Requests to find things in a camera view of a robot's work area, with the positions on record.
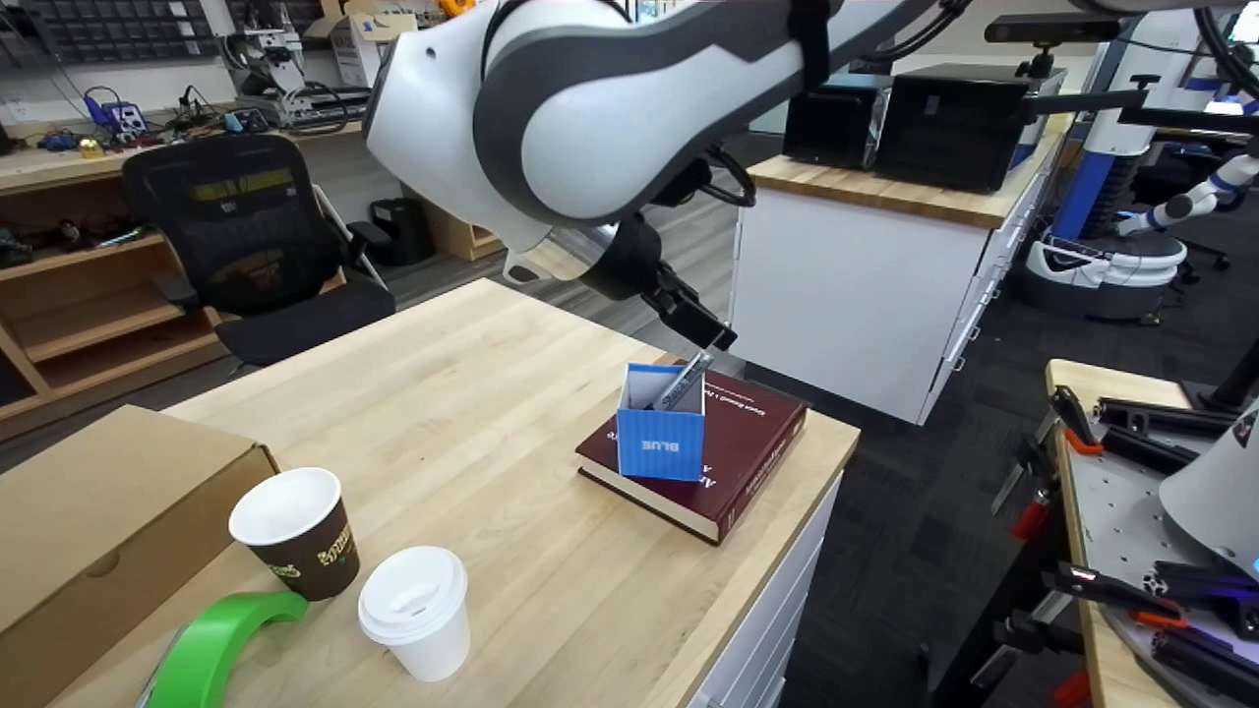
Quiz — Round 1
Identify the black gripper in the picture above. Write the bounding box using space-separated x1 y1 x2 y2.
581 212 739 352

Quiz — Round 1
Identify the silver grey marker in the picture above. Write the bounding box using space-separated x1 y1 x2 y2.
649 344 712 411

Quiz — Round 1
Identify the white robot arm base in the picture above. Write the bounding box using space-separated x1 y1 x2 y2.
1156 401 1259 582

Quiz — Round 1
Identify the blue and white box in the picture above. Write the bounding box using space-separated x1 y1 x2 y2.
610 361 709 486

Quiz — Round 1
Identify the small black box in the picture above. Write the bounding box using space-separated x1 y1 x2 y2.
777 74 885 174

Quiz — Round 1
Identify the large black box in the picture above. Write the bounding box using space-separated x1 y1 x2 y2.
872 57 1042 196

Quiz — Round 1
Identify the brown cardboard box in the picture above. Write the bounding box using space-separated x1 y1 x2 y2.
0 405 283 708

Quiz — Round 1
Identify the dark red hardcover book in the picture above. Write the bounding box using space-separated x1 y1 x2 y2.
572 365 812 550

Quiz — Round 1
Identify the white cabinet wooden top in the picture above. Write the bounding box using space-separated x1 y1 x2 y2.
725 115 1075 428

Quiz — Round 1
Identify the black bag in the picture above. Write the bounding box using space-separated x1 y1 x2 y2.
350 194 437 272

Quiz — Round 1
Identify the black clamp orange tip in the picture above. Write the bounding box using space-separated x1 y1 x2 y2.
1045 381 1112 461

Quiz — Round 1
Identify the white and blue mobile robot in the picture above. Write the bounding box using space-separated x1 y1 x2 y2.
1020 0 1259 325

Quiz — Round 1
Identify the white lidded paper cup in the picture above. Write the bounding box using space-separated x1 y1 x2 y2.
354 541 475 688

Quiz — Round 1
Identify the white boxy device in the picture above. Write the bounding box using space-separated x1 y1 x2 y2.
326 13 406 98

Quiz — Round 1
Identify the brown paper cup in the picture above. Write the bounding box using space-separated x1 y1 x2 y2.
223 464 363 607

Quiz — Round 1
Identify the black mesh office chair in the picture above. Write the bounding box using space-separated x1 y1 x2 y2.
120 132 401 375

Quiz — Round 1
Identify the wooden side table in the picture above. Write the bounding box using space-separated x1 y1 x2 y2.
1042 352 1259 708

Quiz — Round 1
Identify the long black clamp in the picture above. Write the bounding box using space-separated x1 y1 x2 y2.
1094 393 1238 478

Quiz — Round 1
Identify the green tape roll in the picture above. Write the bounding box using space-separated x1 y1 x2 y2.
139 588 309 708

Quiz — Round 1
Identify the blue small gadget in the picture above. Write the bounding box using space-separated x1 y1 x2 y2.
80 86 152 145

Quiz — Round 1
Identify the long wooden workbench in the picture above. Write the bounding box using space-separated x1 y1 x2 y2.
0 115 585 445

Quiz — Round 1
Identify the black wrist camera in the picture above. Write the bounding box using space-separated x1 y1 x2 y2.
649 153 720 212

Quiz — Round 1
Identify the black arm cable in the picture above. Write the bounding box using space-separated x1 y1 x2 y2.
705 145 763 212

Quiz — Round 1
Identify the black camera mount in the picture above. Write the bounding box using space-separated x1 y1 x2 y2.
981 6 1124 45

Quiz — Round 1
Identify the black clamp orange handle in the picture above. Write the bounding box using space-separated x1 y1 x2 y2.
1045 557 1259 702

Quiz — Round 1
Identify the dark pegboard tool wall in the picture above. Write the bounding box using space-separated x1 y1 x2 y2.
0 0 220 68

